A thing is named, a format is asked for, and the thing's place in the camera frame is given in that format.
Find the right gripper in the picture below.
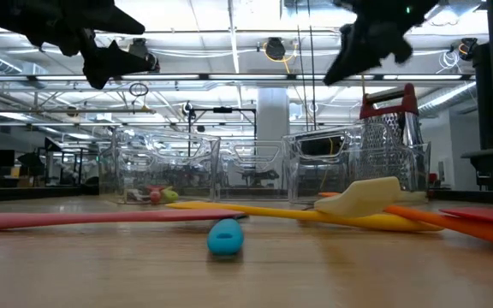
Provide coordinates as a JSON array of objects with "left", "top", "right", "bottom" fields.
[{"left": 323, "top": 16, "right": 414, "bottom": 86}]

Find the yellow silicone spatula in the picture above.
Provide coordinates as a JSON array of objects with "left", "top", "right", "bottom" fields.
[{"left": 164, "top": 199, "right": 445, "bottom": 234}]

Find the blue silicone spatula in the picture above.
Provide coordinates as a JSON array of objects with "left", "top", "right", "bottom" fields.
[{"left": 205, "top": 217, "right": 246, "bottom": 257}]

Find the red steel box grater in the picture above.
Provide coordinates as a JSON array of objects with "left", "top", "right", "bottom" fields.
[{"left": 358, "top": 82, "right": 428, "bottom": 194}]

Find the pink silicone spatula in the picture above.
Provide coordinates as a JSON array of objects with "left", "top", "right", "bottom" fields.
[{"left": 0, "top": 208, "right": 247, "bottom": 233}]

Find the black background rig frame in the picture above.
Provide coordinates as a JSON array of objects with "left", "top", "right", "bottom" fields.
[{"left": 187, "top": 106, "right": 258, "bottom": 157}]

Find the green silicone spoon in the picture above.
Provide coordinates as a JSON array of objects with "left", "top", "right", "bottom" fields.
[{"left": 160, "top": 186, "right": 181, "bottom": 204}]

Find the clear plastic bin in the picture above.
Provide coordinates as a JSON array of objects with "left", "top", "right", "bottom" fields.
[
  {"left": 282, "top": 122, "right": 432, "bottom": 204},
  {"left": 216, "top": 139, "right": 293, "bottom": 201},
  {"left": 97, "top": 127, "right": 222, "bottom": 204}
]

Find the orange silicone spatula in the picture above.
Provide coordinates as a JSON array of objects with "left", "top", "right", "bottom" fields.
[{"left": 318, "top": 191, "right": 493, "bottom": 252}]

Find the red silicone spatula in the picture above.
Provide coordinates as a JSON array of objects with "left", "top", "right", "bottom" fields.
[{"left": 437, "top": 206, "right": 493, "bottom": 227}]

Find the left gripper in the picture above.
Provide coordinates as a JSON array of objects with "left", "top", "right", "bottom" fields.
[{"left": 0, "top": 0, "right": 160, "bottom": 90}]

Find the black ceiling cable reel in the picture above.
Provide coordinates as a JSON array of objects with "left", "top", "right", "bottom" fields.
[
  {"left": 127, "top": 37, "right": 162, "bottom": 74},
  {"left": 262, "top": 36, "right": 294, "bottom": 74},
  {"left": 458, "top": 37, "right": 479, "bottom": 62}
]

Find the white building column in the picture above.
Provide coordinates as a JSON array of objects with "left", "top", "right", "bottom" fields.
[{"left": 256, "top": 87, "right": 291, "bottom": 145}]

